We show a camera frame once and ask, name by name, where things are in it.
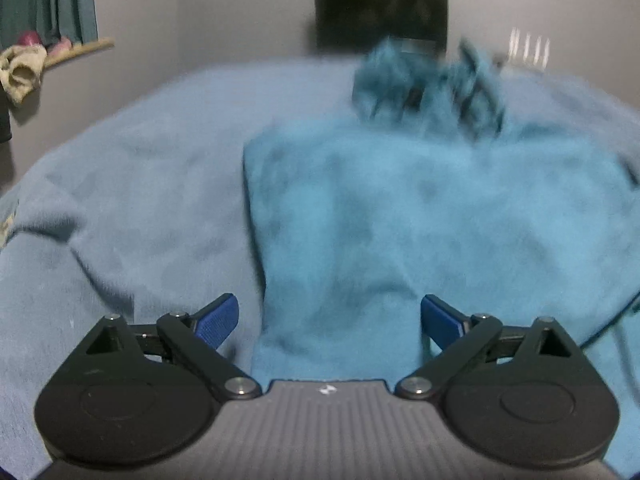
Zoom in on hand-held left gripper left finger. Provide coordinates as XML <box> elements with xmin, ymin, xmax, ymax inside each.
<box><xmin>75</xmin><ymin>293</ymin><xmax>263</xmax><ymax>402</ymax></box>

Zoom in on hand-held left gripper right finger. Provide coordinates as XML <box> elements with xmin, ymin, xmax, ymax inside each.
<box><xmin>395</xmin><ymin>294</ymin><xmax>585</xmax><ymax>402</ymax></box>

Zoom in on teal garment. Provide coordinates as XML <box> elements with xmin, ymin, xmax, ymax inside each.
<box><xmin>243</xmin><ymin>35</ymin><xmax>640</xmax><ymax>383</ymax></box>

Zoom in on light blue blanket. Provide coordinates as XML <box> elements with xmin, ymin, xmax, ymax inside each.
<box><xmin>0</xmin><ymin>55</ymin><xmax>640</xmax><ymax>480</ymax></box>

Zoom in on wooden window sill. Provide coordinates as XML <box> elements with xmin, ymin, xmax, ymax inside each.
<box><xmin>42</xmin><ymin>37</ymin><xmax>116</xmax><ymax>68</ymax></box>

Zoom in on black screen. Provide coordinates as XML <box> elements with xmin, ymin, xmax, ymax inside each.
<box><xmin>314</xmin><ymin>0</ymin><xmax>449</xmax><ymax>53</ymax></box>

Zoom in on beige crumpled cloth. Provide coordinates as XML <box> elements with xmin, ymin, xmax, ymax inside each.
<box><xmin>0</xmin><ymin>44</ymin><xmax>48</xmax><ymax>107</ymax></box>

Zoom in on teal curtain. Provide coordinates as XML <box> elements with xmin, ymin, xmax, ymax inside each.
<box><xmin>0</xmin><ymin>0</ymin><xmax>100</xmax><ymax>50</ymax></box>

